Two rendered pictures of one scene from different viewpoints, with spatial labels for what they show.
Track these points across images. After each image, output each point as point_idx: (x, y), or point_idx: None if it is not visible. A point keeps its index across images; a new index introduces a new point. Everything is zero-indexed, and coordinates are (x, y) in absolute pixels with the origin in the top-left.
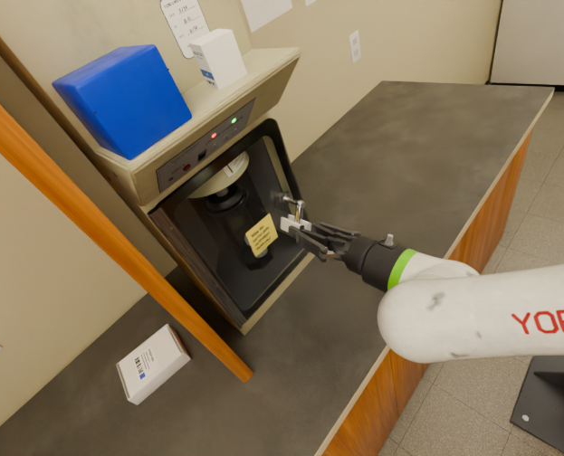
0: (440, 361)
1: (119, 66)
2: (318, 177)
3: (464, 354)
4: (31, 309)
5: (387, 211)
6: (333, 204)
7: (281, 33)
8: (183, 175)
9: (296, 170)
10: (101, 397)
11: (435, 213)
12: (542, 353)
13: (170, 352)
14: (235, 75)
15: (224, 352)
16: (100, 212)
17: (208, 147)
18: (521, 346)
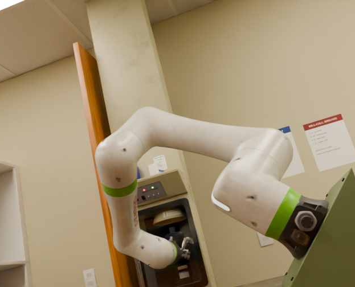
0: (114, 242)
1: None
2: (280, 278)
3: (113, 232)
4: (112, 278)
5: (265, 286)
6: (257, 285)
7: (292, 185)
8: (138, 203)
9: (281, 276)
10: None
11: (276, 286)
12: (112, 222)
13: None
14: (155, 173)
15: (118, 284)
16: (105, 197)
17: (145, 195)
18: (111, 220)
